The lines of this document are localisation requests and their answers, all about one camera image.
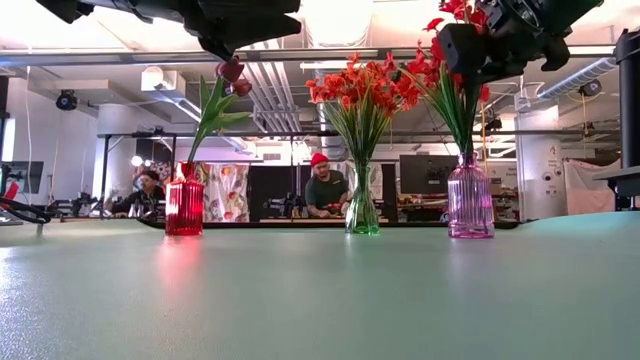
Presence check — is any black ceiling cable reel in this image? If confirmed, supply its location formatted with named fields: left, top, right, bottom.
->
left=578, top=78, right=604, bottom=98
left=54, top=88, right=80, bottom=112

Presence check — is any purple ribbed glass vase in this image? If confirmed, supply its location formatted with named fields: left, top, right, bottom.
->
left=447, top=152, right=496, bottom=239

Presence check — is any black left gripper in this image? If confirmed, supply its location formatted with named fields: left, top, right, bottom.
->
left=35, top=0, right=303, bottom=61

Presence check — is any dark base bracket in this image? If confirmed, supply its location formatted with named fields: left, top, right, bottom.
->
left=593, top=166, right=640, bottom=211

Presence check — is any white cylindrical cabinet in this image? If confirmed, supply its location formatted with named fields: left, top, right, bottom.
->
left=515, top=105, right=567, bottom=221

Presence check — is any red ribbed glass vase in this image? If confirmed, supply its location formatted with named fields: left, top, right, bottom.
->
left=164, top=160, right=206, bottom=237

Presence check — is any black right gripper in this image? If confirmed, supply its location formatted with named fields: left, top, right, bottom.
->
left=438, top=0, right=571, bottom=86

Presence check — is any white ribbed duct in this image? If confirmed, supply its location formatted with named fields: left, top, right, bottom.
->
left=537, top=56, right=620, bottom=100

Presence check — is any black backdrop curtain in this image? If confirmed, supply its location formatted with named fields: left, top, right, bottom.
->
left=248, top=164, right=314, bottom=220

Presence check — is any black curved cable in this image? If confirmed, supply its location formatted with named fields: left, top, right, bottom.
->
left=0, top=197, right=53, bottom=226

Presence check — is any background wooden table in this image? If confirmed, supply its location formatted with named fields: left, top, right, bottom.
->
left=258, top=216, right=347, bottom=224

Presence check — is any dark wall screen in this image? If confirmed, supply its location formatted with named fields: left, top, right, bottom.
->
left=0, top=160, right=45, bottom=195

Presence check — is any person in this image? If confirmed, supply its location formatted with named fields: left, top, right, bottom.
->
left=110, top=169, right=167, bottom=217
left=303, top=152, right=351, bottom=220

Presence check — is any black monitor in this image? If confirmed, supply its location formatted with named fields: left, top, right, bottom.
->
left=398, top=153, right=459, bottom=196

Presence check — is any small-bloom orange flower bunch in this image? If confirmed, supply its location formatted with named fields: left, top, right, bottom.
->
left=344, top=57, right=424, bottom=169

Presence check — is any white ceiling box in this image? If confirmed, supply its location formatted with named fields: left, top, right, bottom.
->
left=140, top=65, right=187, bottom=94

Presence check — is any white cloth sheet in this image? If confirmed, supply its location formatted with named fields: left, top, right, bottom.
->
left=563, top=158, right=617, bottom=214

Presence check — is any floral patterned curtain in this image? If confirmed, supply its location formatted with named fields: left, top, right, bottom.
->
left=202, top=162, right=250, bottom=224

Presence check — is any black truss frame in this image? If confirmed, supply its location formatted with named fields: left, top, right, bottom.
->
left=96, top=128, right=621, bottom=211

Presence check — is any black metal post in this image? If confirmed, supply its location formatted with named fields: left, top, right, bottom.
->
left=613, top=28, right=640, bottom=170

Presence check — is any green glass vase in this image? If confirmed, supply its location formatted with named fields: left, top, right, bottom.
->
left=344, top=162, right=381, bottom=236

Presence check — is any yellow hanging cable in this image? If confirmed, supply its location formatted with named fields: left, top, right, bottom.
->
left=477, top=82, right=494, bottom=161

